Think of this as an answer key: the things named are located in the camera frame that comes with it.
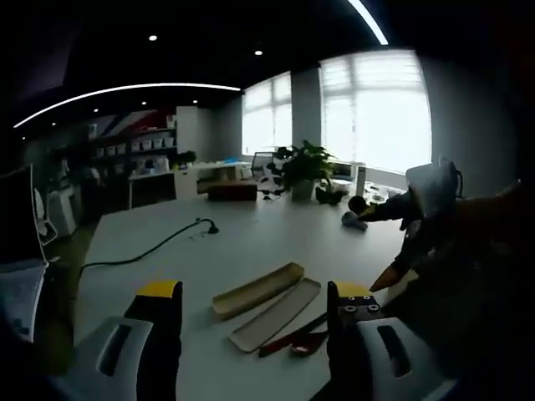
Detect black object on table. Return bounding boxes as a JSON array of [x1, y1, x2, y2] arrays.
[[314, 186, 349, 206]]

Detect dark red spoon utensil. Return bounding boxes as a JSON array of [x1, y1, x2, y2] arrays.
[[290, 330, 329, 357]]

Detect storage shelf with boxes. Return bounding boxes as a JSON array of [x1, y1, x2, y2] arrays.
[[85, 119, 179, 176]]

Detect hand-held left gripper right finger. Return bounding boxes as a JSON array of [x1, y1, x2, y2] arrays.
[[325, 280, 459, 401]]

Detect black power cable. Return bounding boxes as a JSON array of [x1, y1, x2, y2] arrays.
[[80, 216, 221, 269]]

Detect tan cutlery case base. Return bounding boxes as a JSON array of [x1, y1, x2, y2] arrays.
[[211, 261, 305, 322]]

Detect grey blue cloth bundle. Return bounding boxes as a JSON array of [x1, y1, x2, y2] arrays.
[[341, 211, 369, 232]]

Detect white appliance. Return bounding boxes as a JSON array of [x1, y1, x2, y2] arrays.
[[339, 161, 368, 197]]

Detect white floor machine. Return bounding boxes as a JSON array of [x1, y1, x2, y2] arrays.
[[44, 185, 79, 240]]

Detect tan cutlery case lid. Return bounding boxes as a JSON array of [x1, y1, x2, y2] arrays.
[[229, 277, 322, 353]]

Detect office chair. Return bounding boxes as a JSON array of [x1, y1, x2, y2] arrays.
[[249, 150, 290, 199]]

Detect brown wooden box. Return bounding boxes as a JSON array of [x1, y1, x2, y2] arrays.
[[206, 183, 258, 203]]

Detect person's right hand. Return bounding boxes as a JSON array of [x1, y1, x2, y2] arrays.
[[453, 181, 535, 260]]

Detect white low cabinet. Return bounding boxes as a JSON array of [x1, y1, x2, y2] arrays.
[[174, 160, 254, 201]]

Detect small potted plant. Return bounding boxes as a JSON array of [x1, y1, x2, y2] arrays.
[[175, 150, 198, 171]]

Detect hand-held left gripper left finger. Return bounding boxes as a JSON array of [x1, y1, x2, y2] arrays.
[[53, 278, 184, 401]]

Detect potted green plant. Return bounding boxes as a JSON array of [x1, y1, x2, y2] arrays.
[[278, 140, 338, 202]]

